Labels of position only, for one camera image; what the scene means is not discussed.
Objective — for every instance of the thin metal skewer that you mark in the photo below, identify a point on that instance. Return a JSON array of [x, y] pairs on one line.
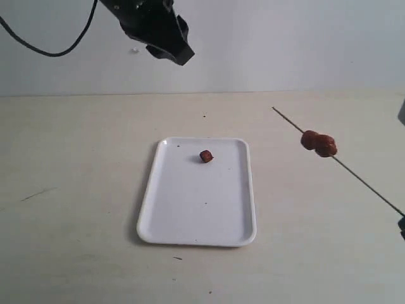
[[396, 209]]

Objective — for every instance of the red meatball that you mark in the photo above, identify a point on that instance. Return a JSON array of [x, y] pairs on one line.
[[206, 156], [325, 146], [308, 139]]

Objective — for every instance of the white rectangular plastic tray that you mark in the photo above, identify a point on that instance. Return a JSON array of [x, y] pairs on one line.
[[191, 203]]

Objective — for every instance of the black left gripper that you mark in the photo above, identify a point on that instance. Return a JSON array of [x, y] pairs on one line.
[[155, 24]]

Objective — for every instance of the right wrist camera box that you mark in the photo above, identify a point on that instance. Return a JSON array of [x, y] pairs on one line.
[[401, 114]]

